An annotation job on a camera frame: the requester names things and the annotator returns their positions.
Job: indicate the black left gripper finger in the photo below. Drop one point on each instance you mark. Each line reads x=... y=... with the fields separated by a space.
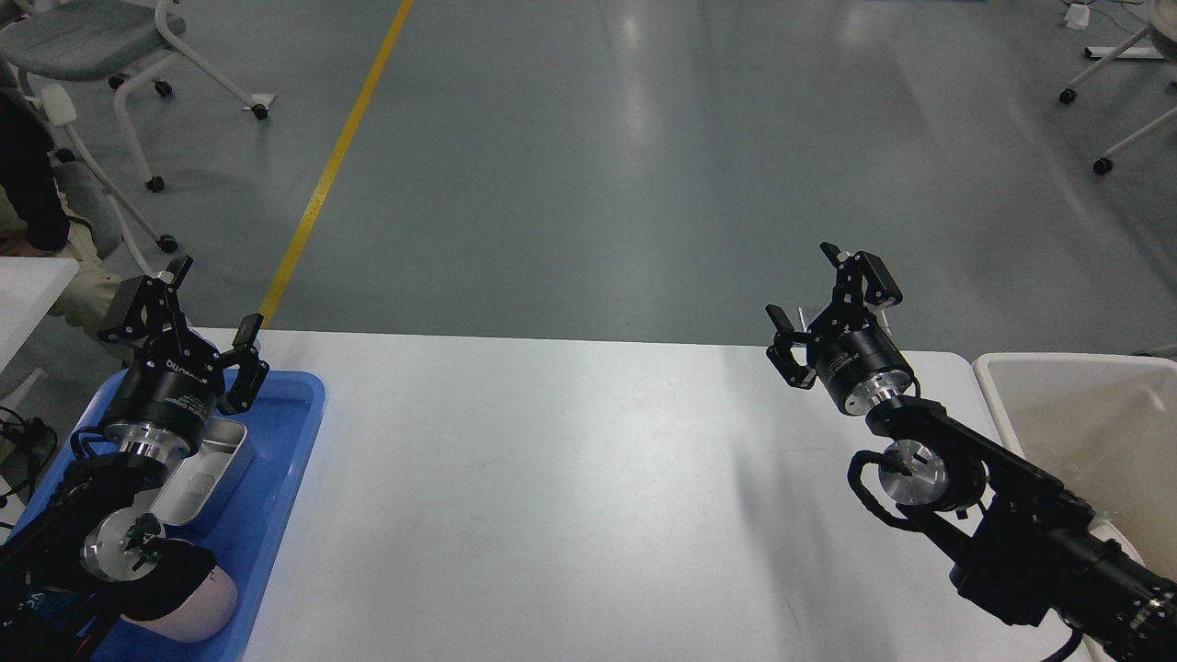
x=252 y=370
x=175 y=273

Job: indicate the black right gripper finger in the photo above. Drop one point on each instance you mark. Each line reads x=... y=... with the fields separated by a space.
x=835 y=256
x=781 y=351

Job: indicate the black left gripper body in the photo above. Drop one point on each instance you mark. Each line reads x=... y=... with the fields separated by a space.
x=174 y=382

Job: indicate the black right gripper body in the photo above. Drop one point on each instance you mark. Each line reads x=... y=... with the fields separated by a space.
x=859 y=365

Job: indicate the rectangular metal tin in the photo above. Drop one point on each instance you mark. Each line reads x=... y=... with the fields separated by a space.
x=201 y=486

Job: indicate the pink ribbed mug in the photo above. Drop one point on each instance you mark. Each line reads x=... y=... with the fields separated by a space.
x=202 y=615

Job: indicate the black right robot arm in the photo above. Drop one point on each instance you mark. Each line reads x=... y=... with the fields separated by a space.
x=1020 y=541

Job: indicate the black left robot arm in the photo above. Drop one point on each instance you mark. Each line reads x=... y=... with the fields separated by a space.
x=97 y=554

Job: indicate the right metal floor plate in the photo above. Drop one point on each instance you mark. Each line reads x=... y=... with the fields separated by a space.
x=880 y=320

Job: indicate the blue plastic tray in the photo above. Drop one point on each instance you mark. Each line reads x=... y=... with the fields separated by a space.
x=281 y=429

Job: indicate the white side table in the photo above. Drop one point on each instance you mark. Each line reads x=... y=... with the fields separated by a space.
x=29 y=287

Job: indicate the seated person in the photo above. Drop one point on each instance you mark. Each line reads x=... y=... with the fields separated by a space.
x=37 y=221

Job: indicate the grey office chair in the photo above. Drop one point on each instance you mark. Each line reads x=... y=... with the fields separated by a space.
x=126 y=44

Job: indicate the beige plastic bin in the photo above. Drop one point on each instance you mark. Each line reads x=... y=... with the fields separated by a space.
x=1105 y=425

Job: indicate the white floor power adapter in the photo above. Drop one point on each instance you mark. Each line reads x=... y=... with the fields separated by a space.
x=1077 y=16

